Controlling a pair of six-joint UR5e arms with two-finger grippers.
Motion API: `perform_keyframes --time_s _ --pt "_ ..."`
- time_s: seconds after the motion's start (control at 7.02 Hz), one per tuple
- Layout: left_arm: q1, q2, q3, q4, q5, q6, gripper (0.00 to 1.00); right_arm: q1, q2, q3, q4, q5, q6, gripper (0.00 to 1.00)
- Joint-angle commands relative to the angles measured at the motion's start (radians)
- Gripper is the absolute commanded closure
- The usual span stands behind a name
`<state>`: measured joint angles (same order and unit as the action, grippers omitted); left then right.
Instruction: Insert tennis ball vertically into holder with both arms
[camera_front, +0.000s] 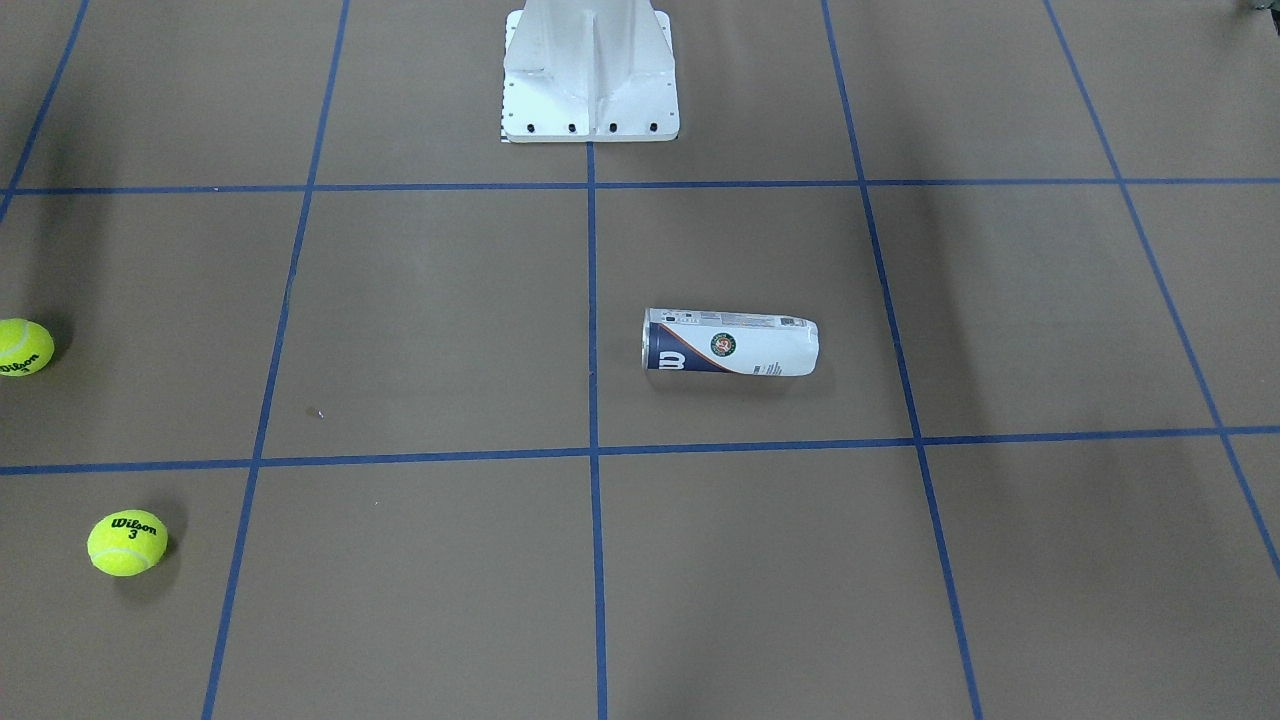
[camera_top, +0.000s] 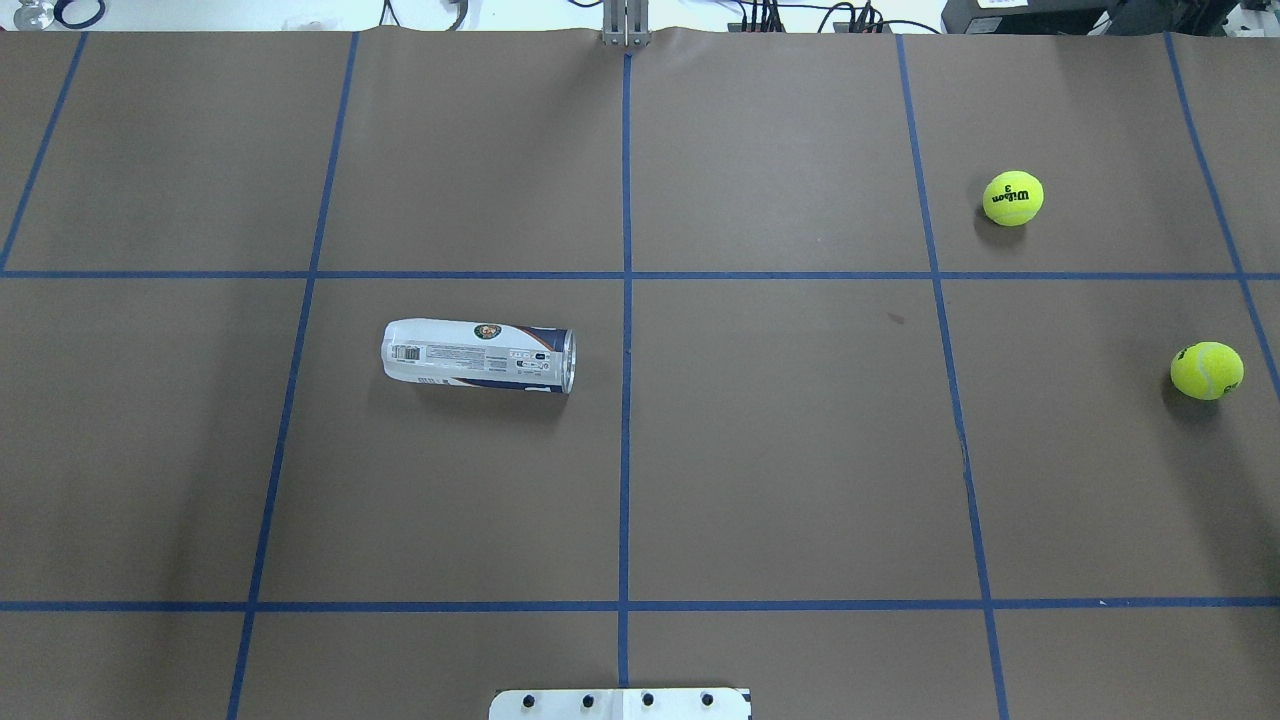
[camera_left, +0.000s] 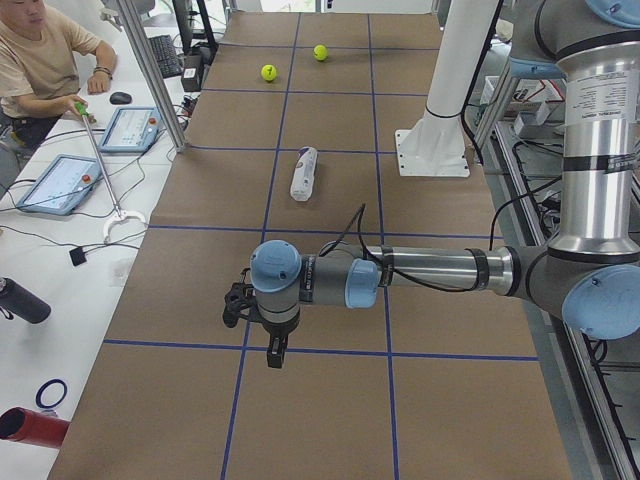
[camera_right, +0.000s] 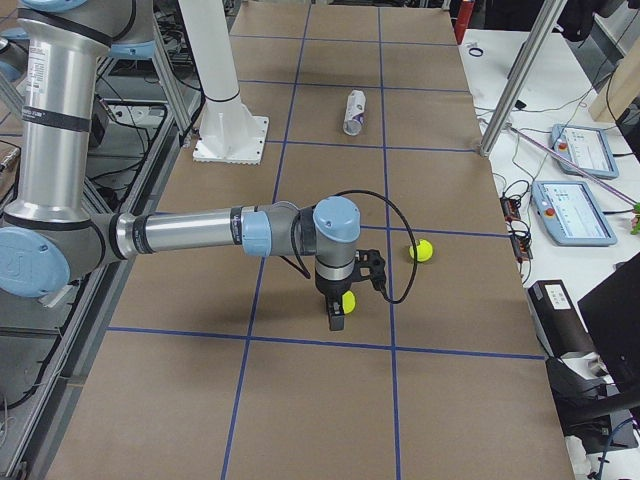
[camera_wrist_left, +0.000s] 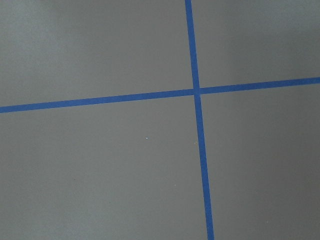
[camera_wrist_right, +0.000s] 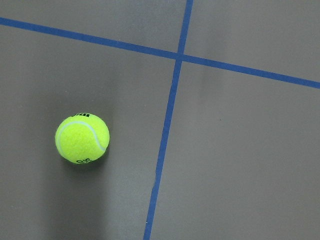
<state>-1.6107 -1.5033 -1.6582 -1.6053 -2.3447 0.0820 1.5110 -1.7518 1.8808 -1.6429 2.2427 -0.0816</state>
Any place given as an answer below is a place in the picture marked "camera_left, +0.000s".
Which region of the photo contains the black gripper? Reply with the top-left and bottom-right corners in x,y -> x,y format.
260,310 -> 299,368

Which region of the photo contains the white tennis ball can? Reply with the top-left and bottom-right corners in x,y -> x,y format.
290,146 -> 318,202

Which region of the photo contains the tennis ball marked three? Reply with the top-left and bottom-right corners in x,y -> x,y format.
260,64 -> 278,83

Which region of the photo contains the yellow tennis ball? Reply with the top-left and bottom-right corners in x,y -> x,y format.
313,44 -> 328,62

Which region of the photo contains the small black square device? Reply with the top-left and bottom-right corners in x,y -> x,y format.
69,246 -> 87,267

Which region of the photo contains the far teach pendant tablet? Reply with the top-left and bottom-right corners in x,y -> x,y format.
99,106 -> 162,154

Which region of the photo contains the teach pendant tablet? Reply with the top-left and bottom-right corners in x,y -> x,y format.
16,154 -> 102,216
99,106 -> 162,154

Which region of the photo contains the black water bottle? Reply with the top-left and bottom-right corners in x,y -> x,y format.
1,277 -> 51,324

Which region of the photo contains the near teach pendant tablet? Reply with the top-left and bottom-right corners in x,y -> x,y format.
16,154 -> 102,216

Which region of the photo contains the red cylinder bottle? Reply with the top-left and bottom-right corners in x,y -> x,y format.
1,407 -> 70,449

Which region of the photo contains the black box white label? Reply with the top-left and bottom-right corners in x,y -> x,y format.
181,55 -> 204,92

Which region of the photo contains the black computer mouse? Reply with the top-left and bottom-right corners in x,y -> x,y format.
109,91 -> 132,105

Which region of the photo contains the reacher grabber stick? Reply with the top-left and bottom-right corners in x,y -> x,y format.
74,101 -> 146,244

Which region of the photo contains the black keyboard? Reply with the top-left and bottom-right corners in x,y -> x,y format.
148,35 -> 182,78

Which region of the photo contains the seated person beige shirt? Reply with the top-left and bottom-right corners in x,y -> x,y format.
1,1 -> 117,150

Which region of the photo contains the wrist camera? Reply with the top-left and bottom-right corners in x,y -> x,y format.
222,282 -> 258,328

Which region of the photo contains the blue tape ring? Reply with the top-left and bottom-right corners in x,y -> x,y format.
36,378 -> 68,410

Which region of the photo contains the white camera stand post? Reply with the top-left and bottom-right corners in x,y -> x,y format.
395,0 -> 501,178

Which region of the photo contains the aluminium frame post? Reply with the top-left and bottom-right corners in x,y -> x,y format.
115,0 -> 186,153

